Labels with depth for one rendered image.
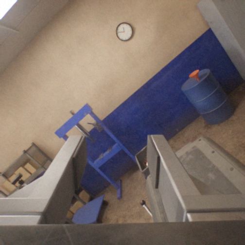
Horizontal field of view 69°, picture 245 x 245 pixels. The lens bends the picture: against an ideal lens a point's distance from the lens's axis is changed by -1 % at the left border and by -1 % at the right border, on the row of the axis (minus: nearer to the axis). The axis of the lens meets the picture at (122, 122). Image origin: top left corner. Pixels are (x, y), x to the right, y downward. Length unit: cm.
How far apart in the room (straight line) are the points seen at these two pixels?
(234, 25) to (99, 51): 237
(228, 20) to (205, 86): 112
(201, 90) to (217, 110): 47
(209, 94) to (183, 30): 136
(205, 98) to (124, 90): 155
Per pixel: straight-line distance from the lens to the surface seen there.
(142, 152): 339
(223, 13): 375
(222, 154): 100
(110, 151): 362
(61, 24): 397
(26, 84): 420
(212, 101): 348
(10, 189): 491
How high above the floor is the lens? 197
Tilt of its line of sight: 14 degrees down
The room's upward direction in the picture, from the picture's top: 42 degrees counter-clockwise
